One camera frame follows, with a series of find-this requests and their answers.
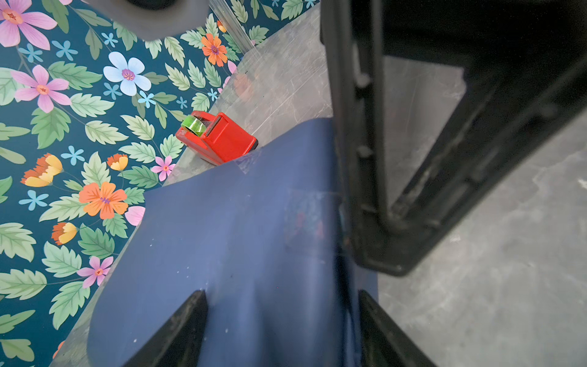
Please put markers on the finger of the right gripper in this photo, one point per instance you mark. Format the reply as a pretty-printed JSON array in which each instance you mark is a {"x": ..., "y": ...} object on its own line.
[{"x": 435, "y": 103}]

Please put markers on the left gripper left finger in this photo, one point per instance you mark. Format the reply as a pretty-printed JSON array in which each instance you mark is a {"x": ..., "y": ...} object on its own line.
[{"x": 179, "y": 341}]

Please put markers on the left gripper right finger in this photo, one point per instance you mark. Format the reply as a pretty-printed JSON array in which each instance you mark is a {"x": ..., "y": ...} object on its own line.
[{"x": 384, "y": 343}]

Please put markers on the light blue wrapping paper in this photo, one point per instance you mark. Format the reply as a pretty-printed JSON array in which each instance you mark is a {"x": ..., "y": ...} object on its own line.
[{"x": 266, "y": 306}]

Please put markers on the red tape dispenser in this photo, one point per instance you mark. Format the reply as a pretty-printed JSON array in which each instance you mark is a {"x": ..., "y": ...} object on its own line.
[{"x": 223, "y": 141}]

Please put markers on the green tape roll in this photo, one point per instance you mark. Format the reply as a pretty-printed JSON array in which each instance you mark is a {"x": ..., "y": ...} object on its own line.
[{"x": 194, "y": 125}]

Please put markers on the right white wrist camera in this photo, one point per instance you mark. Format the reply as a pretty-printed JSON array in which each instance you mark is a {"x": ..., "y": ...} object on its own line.
[{"x": 151, "y": 20}]

